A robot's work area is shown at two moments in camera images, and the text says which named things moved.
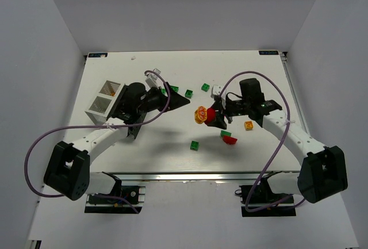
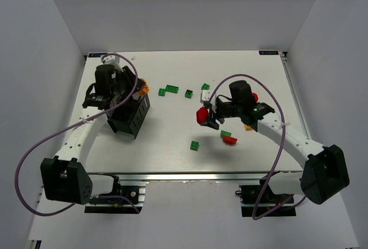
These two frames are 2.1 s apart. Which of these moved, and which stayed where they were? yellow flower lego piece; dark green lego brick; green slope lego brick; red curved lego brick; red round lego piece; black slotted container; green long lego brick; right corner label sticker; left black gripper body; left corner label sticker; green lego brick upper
Moved: left black gripper body; red round lego piece; yellow flower lego piece
Stayed: dark green lego brick; red curved lego brick; green long lego brick; green lego brick upper; green slope lego brick; black slotted container; right corner label sticker; left corner label sticker
